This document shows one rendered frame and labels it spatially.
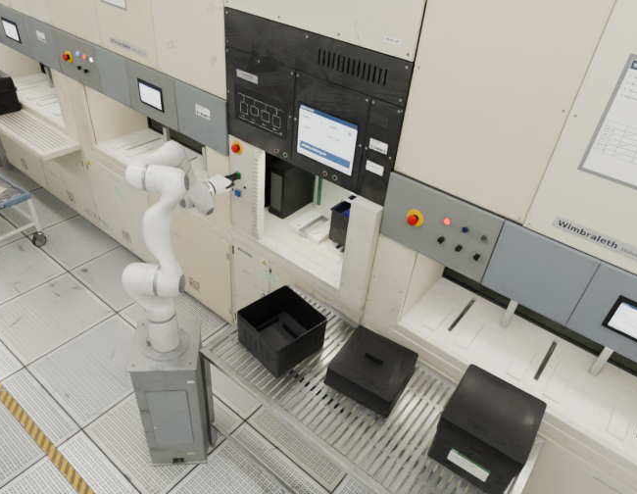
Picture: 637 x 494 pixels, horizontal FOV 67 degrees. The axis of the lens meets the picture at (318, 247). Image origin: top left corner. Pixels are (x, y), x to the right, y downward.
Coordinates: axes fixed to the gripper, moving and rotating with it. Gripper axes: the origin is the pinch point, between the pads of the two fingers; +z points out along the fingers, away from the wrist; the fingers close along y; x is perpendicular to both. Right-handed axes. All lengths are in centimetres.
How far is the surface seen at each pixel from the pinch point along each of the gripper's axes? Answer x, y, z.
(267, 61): 60, 19, 3
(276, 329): -43, 57, -29
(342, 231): -18, 52, 23
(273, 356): -32, 72, -48
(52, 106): -35, -216, 16
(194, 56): 50, -27, 3
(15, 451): -120, -29, -125
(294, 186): -15.7, 9.7, 35.4
